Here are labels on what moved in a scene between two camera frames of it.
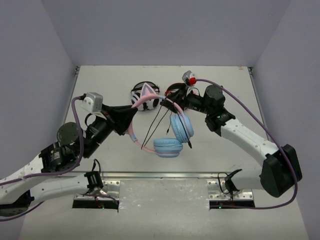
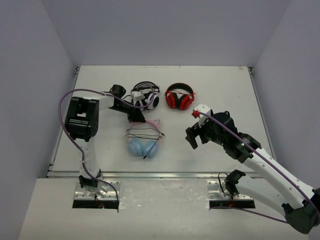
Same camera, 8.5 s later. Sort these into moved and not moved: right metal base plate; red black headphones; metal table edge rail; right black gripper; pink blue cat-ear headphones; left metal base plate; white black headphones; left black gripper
Moved: pink blue cat-ear headphones; right black gripper; left black gripper
Not moved: right metal base plate; white black headphones; metal table edge rail; red black headphones; left metal base plate
